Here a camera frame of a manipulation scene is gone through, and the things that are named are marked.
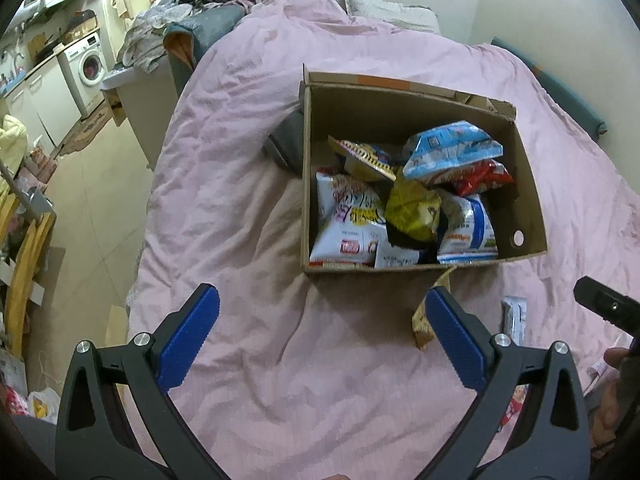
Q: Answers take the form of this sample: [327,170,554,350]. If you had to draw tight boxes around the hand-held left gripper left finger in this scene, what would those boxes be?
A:
[55,282,222,480]

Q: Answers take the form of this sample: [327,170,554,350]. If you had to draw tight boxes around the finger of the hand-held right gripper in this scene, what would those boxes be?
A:
[574,276,640,333]

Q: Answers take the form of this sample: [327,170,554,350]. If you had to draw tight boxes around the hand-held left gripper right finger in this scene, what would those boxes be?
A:
[424,284,595,480]

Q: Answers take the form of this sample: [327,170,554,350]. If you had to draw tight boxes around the blue and white snack packet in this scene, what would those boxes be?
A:
[436,192,499,264]

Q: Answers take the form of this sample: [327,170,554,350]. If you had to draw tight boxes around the brown cardboard box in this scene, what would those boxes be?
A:
[298,64,548,275]

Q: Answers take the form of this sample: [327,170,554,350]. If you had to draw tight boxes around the beige striped snack packet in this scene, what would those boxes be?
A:
[327,135,398,182]

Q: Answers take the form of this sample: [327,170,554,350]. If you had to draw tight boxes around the person's right hand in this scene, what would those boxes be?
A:
[587,347,630,448]

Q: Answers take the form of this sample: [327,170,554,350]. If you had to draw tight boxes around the tan snack packet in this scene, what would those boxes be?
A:
[411,266,458,351]

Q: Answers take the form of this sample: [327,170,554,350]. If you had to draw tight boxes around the flat cardboard piece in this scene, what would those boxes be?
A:
[105,305,128,348]

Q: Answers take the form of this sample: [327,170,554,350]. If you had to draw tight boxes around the red and white snack packet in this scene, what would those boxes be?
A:
[497,385,531,433]

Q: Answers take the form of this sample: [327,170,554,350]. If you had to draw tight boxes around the small blue white snack packet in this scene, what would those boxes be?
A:
[374,237,431,269]

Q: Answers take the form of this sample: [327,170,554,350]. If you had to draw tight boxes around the pink blanket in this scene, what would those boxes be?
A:
[125,0,640,480]

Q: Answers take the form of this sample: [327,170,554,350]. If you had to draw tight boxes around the yellow snack packet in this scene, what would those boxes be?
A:
[385,175,443,248]

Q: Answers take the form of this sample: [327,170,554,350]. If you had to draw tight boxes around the white red label snack packet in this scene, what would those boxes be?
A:
[309,170,388,267]

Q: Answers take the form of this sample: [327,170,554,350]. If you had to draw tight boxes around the white plastic bag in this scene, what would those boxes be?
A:
[27,387,63,423]

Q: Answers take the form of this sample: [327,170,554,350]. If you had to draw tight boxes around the wooden drying rack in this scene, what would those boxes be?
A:
[0,160,58,356]

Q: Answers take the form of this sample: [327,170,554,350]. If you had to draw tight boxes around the light blue snack packet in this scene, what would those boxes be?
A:
[402,120,504,181]

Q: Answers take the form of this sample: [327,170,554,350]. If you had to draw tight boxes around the patterned floor rug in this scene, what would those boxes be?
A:
[60,105,113,158]

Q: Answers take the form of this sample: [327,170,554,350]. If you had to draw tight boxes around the yellow cloth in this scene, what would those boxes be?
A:
[0,114,28,171]

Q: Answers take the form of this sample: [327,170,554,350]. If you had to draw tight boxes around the white kitchen cabinets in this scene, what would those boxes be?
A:
[0,55,81,148]

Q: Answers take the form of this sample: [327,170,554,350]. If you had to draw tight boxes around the white washing machine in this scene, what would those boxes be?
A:
[56,32,108,116]

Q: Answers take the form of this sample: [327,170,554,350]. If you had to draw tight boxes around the patterned white cloth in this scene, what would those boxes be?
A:
[117,2,193,72]

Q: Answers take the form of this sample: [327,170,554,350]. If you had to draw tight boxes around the white pillow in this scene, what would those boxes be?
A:
[342,0,441,35]

